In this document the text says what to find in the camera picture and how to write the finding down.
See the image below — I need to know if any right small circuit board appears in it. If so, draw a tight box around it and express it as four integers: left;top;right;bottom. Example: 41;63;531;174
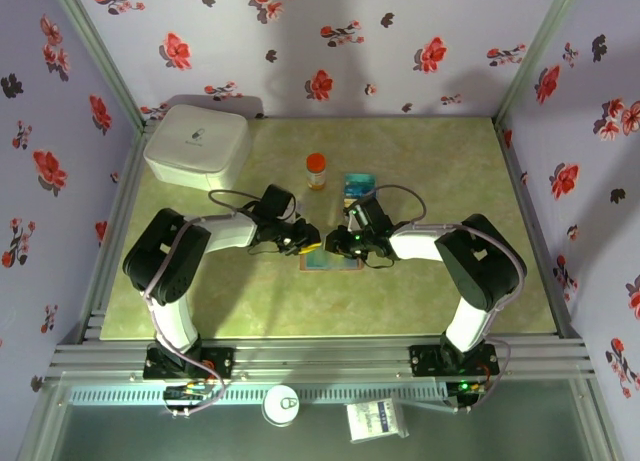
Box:
446;378;489;413

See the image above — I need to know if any slotted grey cable duct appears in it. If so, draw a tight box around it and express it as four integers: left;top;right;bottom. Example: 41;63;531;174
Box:
67;384;451;407

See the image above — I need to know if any aluminium corner post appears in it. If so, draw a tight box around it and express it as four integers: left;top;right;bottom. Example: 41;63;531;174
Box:
493;0;585;128
47;0;147;130

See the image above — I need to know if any aluminium side frame rail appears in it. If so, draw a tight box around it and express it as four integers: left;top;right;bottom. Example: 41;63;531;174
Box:
492;118;577;340
82;120;154;342

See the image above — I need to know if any white round lock disc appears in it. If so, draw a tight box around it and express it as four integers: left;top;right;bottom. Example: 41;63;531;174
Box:
262;384;300;426

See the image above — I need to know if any aluminium lower frame strut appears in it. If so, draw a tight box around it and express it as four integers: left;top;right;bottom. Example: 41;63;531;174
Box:
17;378;69;461
582;378;626;461

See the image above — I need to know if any brown leather card holder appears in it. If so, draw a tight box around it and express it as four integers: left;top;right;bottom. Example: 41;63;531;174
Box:
299;244;365;273

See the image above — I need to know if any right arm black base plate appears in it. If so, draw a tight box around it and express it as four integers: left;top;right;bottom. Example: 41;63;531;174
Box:
409;344;500;377

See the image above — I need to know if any left small circuit board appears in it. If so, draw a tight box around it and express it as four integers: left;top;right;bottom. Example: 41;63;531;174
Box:
163;380;211;418

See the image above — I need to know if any small circuit board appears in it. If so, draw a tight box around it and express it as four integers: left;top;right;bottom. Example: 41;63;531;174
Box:
446;378;489;413
163;380;211;418

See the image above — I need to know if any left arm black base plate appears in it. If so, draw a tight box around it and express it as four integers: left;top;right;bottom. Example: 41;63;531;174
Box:
143;346;236;381

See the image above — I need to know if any aluminium front frame rail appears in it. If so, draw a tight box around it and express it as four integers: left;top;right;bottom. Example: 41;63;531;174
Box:
47;334;597;382

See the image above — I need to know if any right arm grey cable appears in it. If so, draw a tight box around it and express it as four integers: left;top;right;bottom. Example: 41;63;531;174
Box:
372;183;527;415

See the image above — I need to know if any orange pill bottle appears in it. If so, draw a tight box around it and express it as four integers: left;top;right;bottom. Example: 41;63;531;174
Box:
305;153;328;191

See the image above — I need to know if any white square pill case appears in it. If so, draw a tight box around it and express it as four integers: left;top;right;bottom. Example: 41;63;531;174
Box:
143;104;252;196

